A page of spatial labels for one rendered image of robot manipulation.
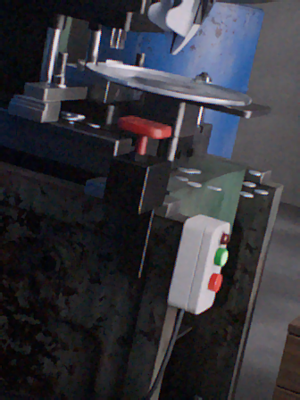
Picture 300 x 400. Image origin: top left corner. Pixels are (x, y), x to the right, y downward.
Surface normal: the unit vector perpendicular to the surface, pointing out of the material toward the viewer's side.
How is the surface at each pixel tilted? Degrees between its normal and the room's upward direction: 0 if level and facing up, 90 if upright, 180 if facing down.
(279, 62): 90
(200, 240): 90
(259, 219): 90
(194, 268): 90
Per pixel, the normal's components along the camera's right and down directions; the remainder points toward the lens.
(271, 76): -0.38, 0.11
